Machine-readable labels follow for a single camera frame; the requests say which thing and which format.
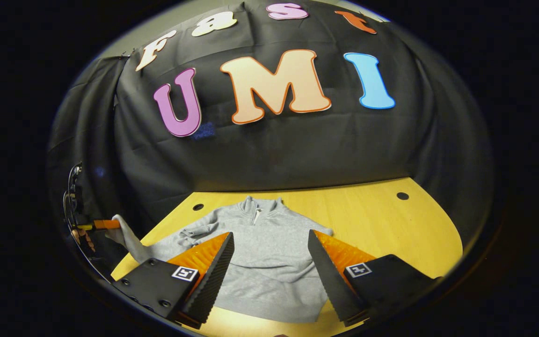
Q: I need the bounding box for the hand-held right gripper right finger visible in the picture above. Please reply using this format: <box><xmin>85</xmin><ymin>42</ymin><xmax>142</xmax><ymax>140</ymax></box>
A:
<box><xmin>308</xmin><ymin>229</ymin><xmax>441</xmax><ymax>328</ymax></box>

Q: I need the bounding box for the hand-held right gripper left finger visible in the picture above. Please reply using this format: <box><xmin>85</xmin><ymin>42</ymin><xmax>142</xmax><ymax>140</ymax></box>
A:
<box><xmin>113</xmin><ymin>232</ymin><xmax>235</xmax><ymax>330</ymax></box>

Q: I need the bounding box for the grey zip-neck sweatshirt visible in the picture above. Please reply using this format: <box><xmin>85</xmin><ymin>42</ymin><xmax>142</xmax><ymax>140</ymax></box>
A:
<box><xmin>106</xmin><ymin>196</ymin><xmax>335</xmax><ymax>323</ymax></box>

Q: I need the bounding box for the black backdrop cloth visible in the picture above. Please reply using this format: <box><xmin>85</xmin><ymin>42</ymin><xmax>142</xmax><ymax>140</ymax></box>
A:
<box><xmin>47</xmin><ymin>0</ymin><xmax>495</xmax><ymax>281</ymax></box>

